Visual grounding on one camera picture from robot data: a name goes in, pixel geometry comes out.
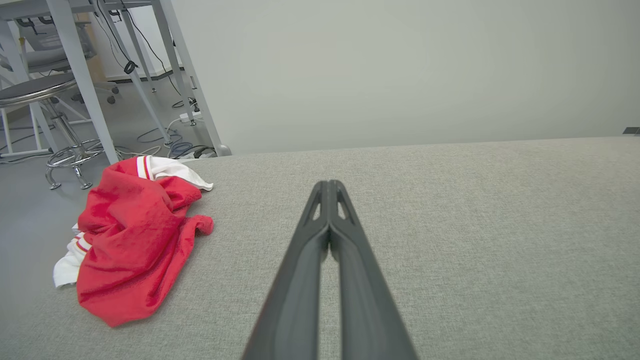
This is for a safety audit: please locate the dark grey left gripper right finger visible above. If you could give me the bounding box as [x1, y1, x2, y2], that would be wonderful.
[327, 180, 418, 360]

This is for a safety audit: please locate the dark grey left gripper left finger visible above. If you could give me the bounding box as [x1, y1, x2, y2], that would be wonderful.
[242, 180, 331, 360]

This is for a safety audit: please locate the black floor cable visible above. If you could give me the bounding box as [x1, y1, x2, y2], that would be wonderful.
[172, 144, 219, 160]

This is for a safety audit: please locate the chrome bar stool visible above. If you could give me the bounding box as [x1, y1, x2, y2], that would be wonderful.
[0, 72, 123, 191]

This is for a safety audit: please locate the grey office chair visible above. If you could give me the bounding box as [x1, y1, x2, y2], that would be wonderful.
[0, 15, 121, 106]

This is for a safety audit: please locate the white desk top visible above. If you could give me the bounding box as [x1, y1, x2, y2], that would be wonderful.
[0, 0, 156, 22]

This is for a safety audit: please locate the grey fabric sofa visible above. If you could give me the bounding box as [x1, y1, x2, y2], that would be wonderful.
[0, 136, 640, 360]

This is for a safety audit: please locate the wide white desk leg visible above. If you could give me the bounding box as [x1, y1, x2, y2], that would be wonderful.
[46, 0, 120, 165]

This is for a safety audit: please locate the black hanging cable bundle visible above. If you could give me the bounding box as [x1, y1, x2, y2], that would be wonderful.
[92, 0, 141, 76]

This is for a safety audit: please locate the thin white desk leg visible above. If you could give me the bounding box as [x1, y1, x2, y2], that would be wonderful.
[121, 9, 157, 94]
[99, 0, 172, 145]

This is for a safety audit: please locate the red and white jersey shirt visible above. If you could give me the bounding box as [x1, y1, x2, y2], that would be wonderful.
[52, 155, 216, 328]

